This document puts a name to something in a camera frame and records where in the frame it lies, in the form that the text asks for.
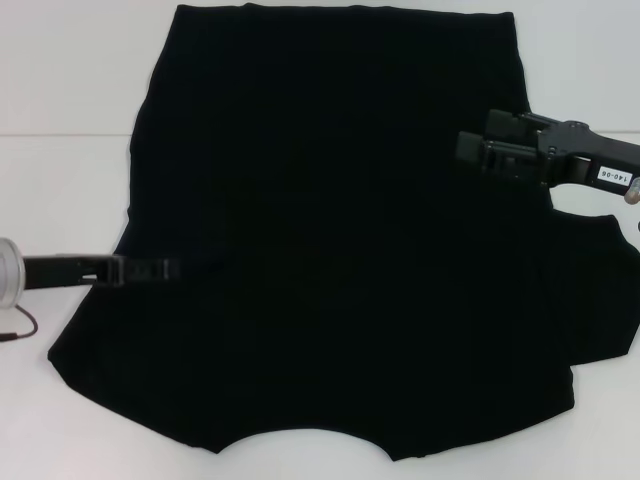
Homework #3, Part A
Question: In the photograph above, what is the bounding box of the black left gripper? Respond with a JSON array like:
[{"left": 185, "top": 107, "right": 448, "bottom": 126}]
[{"left": 22, "top": 253, "right": 182, "bottom": 291}]

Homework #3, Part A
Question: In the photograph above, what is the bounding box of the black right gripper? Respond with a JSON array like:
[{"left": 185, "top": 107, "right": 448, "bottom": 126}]
[{"left": 455, "top": 108, "right": 640, "bottom": 194}]

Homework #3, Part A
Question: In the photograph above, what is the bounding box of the black shirt with FREE print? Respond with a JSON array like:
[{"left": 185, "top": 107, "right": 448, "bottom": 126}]
[{"left": 46, "top": 2, "right": 640, "bottom": 446}]

